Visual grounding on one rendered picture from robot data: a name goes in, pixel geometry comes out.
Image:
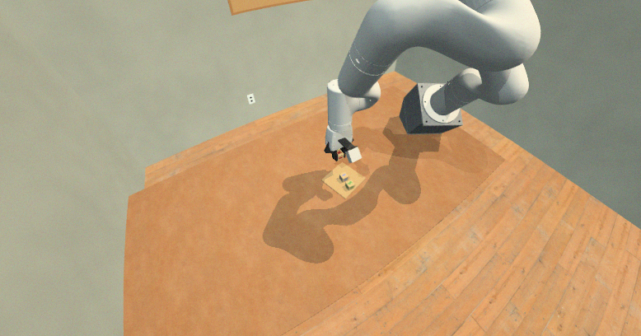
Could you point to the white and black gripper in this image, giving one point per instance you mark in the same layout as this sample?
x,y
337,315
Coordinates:
x,y
331,140

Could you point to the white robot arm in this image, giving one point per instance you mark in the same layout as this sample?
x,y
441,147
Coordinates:
x,y
487,35

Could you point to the tan flat mat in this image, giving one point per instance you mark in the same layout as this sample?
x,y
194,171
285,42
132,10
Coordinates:
x,y
333,180

